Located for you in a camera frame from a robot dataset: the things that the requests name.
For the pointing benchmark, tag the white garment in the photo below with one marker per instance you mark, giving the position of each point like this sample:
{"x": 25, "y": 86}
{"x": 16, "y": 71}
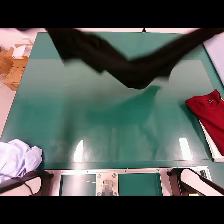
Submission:
{"x": 210, "y": 143}

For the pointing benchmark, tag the brown cardboard box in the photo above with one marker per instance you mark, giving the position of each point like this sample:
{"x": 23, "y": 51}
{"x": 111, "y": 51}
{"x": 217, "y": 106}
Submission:
{"x": 15, "y": 75}

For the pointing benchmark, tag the silver frame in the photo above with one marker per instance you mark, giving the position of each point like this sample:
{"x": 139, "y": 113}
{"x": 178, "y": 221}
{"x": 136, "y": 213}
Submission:
{"x": 106, "y": 182}

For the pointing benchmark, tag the red T-shirt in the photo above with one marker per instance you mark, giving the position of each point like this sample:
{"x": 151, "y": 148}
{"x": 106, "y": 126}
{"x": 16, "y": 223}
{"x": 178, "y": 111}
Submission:
{"x": 211, "y": 111}

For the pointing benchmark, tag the black garment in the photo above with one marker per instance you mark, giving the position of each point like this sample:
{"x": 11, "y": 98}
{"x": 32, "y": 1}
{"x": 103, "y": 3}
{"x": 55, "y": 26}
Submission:
{"x": 133, "y": 71}

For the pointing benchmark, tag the pale blue garment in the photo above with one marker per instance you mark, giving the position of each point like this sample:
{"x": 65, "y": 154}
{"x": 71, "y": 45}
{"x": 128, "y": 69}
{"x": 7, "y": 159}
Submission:
{"x": 15, "y": 158}

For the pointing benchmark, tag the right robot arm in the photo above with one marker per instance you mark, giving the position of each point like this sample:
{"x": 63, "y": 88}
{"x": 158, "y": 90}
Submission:
{"x": 196, "y": 181}

